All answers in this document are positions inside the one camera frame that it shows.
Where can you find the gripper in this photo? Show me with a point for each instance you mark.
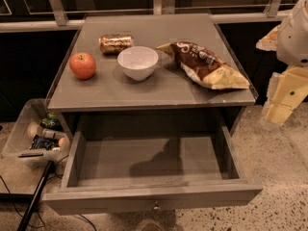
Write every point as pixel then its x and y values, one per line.
pixel 294 38

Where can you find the grey top drawer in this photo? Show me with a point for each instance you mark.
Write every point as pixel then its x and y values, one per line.
pixel 152 173

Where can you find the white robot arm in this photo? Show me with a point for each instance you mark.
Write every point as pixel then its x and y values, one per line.
pixel 289 40

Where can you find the grey drawer cabinet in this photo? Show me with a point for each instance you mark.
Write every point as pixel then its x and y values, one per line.
pixel 167 87

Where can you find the brown yellow chip bag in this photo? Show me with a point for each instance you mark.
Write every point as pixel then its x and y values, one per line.
pixel 205 67

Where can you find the white bowl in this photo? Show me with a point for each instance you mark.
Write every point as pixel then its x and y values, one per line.
pixel 138 62

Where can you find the gold soda can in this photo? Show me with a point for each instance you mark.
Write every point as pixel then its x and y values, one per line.
pixel 114 44

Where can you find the red apple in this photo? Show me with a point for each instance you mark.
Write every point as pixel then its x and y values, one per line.
pixel 82 65

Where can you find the green snack bag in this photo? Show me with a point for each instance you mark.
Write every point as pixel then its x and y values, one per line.
pixel 51 122

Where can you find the metal railing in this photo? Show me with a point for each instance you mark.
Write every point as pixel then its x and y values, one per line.
pixel 58 15

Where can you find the white bottle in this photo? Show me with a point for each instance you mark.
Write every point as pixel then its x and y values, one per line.
pixel 36 130

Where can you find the blue snack packet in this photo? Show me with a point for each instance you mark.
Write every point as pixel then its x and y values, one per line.
pixel 42 143

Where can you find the clear plastic bin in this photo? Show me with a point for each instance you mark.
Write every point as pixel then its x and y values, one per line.
pixel 18 143

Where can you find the black pole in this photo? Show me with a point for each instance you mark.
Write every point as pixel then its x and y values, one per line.
pixel 36 196

